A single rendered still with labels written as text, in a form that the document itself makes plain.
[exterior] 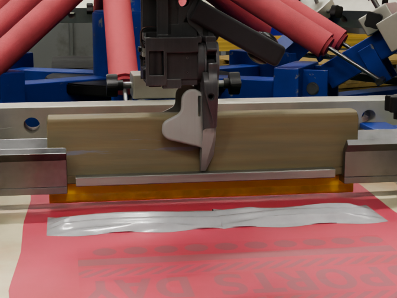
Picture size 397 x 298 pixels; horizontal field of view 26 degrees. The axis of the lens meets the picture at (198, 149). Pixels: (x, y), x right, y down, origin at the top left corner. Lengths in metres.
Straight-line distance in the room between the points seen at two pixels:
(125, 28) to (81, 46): 9.23
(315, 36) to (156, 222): 0.77
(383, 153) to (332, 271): 0.27
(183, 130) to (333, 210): 0.19
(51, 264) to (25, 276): 0.04
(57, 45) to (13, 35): 9.12
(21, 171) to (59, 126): 0.06
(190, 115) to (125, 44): 0.52
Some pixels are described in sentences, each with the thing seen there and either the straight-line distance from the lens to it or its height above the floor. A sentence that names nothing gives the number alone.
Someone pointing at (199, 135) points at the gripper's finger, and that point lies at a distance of 0.95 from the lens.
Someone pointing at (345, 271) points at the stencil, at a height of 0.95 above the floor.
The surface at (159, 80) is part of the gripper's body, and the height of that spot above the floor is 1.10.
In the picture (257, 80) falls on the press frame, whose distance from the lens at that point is 1.69.
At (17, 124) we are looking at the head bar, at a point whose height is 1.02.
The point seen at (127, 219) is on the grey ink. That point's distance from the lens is 0.91.
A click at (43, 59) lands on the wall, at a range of 10.68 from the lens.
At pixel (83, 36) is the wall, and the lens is 10.71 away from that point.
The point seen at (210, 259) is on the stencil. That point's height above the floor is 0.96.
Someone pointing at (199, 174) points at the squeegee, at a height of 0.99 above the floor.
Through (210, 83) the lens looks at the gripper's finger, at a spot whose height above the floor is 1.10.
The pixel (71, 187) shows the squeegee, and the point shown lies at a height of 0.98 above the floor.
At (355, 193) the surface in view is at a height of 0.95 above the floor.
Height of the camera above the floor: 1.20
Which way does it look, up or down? 11 degrees down
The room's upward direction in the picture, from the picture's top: straight up
